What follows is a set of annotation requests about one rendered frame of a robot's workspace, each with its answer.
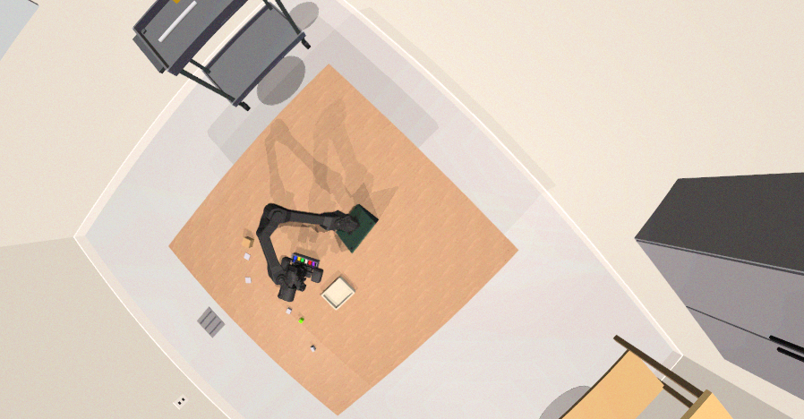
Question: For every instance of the cream open-top tray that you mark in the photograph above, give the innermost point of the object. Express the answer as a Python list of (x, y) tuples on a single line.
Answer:
[(339, 292)]

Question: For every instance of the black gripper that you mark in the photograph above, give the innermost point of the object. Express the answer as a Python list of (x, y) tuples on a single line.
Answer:
[(306, 270)]

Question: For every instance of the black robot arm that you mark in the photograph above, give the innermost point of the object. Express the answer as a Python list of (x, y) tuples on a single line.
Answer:
[(274, 214)]

